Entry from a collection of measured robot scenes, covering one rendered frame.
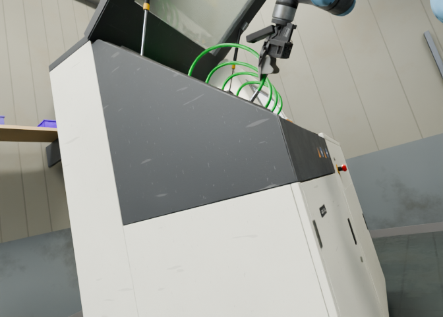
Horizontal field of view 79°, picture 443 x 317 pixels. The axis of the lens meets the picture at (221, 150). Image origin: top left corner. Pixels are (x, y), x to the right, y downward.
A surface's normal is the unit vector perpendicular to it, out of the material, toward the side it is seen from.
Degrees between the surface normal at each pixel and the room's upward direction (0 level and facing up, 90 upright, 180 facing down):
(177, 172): 90
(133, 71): 90
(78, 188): 90
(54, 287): 90
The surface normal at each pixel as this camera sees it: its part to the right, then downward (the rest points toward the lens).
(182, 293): -0.49, -0.04
